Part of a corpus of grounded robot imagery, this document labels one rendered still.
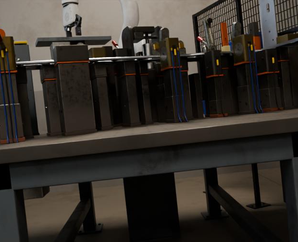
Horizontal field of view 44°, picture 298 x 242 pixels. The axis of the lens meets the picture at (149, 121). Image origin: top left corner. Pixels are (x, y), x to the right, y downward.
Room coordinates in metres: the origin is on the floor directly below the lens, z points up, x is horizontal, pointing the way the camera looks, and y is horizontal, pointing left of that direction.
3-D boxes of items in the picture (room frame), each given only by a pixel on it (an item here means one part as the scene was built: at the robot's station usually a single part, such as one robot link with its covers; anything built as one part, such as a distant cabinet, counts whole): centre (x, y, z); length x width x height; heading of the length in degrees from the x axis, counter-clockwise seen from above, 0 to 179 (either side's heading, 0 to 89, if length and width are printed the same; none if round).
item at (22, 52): (1.82, 0.58, 0.92); 0.08 x 0.08 x 0.44; 22
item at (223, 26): (2.05, -0.46, 0.95); 0.03 x 0.01 x 0.50; 112
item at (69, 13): (1.91, 0.34, 1.29); 0.10 x 0.07 x 0.11; 41
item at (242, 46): (1.64, -0.46, 0.87); 0.12 x 0.07 x 0.35; 22
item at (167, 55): (1.54, -0.12, 0.87); 0.12 x 0.07 x 0.35; 22
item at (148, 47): (1.92, -0.01, 0.94); 0.18 x 0.13 x 0.49; 112
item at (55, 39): (1.92, 0.34, 1.16); 0.37 x 0.14 x 0.02; 112
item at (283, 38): (1.85, -0.73, 0.88); 0.08 x 0.08 x 0.36; 22
